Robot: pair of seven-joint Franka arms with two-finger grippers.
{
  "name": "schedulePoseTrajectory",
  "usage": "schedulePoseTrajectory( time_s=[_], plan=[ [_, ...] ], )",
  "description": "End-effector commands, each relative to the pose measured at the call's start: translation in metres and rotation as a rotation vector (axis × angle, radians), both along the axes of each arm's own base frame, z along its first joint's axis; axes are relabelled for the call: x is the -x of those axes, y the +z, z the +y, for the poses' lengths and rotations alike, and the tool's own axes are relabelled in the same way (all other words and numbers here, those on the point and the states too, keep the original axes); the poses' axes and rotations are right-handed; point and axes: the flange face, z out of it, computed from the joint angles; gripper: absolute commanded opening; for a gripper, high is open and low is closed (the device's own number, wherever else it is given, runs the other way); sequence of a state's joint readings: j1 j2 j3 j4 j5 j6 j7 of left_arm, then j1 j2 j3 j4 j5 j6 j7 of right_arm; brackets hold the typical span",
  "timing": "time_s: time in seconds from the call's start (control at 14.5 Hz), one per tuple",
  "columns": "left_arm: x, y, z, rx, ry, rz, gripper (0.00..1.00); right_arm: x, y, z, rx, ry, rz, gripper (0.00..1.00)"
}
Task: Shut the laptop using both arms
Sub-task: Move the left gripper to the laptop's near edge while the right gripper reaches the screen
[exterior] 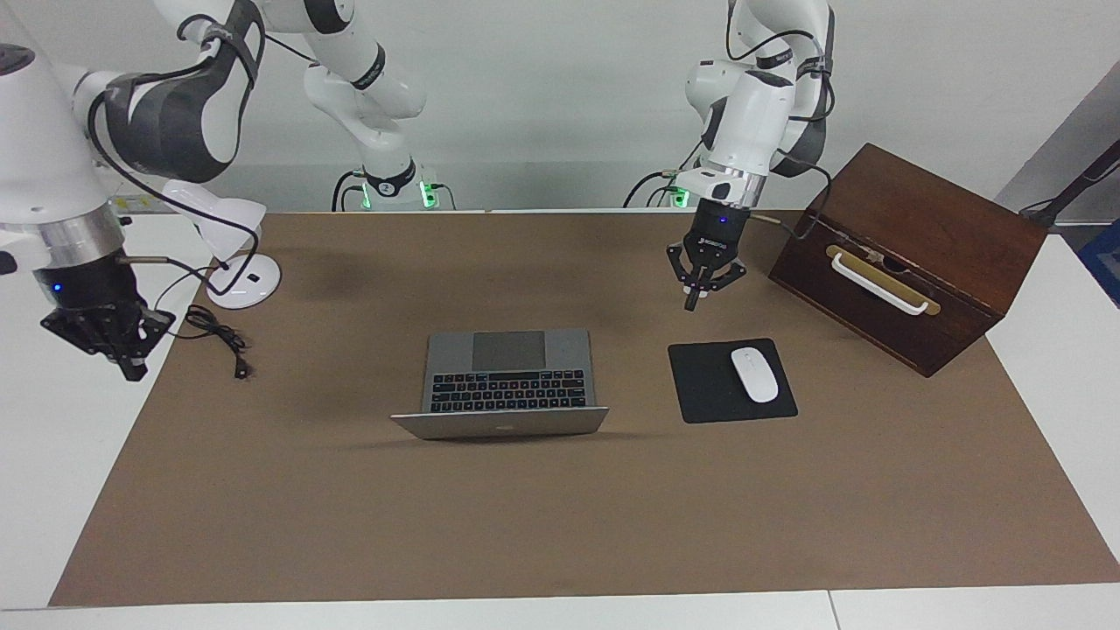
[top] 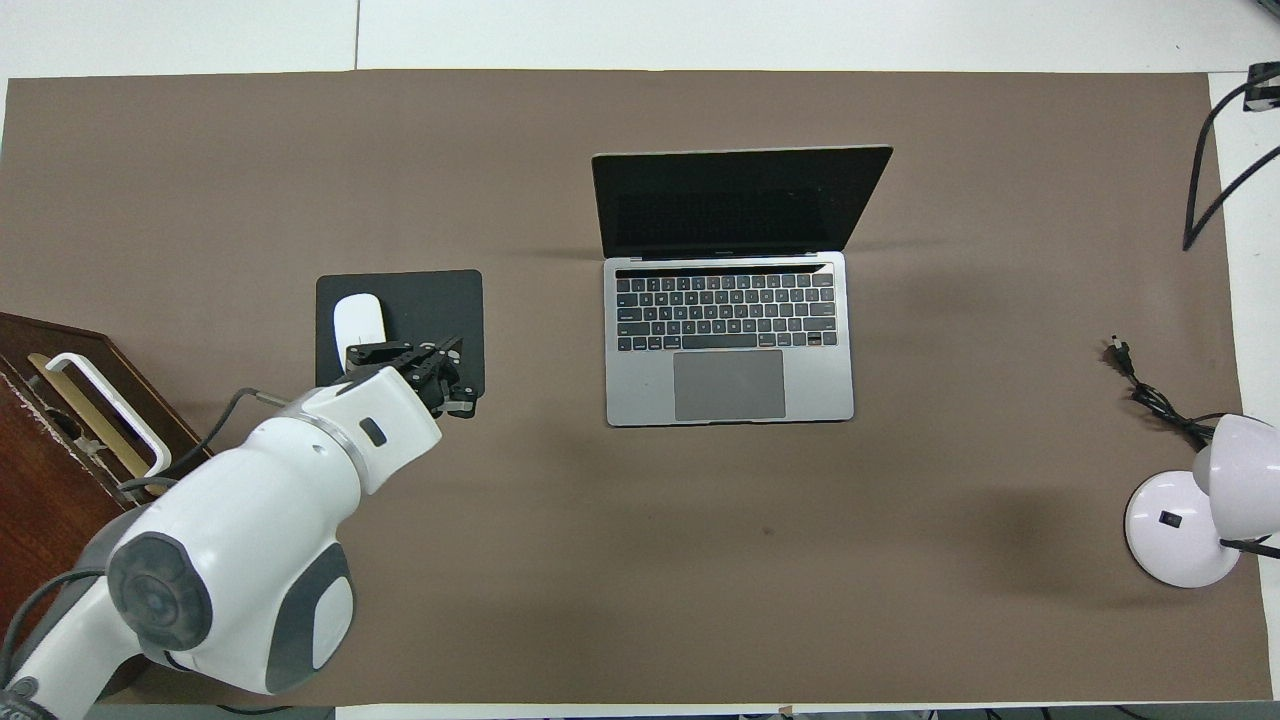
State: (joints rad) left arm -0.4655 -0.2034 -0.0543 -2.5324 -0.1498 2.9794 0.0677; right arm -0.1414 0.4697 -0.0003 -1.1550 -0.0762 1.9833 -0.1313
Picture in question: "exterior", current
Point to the black slanted stand pole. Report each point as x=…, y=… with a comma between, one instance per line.
x=1081, y=182

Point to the silver grey laptop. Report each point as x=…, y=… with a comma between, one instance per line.
x=503, y=385

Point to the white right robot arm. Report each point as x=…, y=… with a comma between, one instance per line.
x=52, y=157

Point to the brown table mat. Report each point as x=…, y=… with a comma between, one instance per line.
x=560, y=525

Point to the blue crate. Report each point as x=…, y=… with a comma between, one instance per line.
x=1104, y=262

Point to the dark brown wooden box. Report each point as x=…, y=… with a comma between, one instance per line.
x=927, y=210

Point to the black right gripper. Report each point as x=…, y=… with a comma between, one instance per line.
x=92, y=293

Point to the white computer mouse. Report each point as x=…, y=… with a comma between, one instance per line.
x=754, y=374

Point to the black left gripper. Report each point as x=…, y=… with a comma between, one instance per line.
x=716, y=234

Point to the white desk lamp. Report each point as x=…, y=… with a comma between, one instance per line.
x=243, y=282

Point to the black mouse pad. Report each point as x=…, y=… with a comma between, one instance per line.
x=704, y=385

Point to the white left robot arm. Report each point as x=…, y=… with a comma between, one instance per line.
x=752, y=114

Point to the white power strip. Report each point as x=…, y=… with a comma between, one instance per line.
x=136, y=204

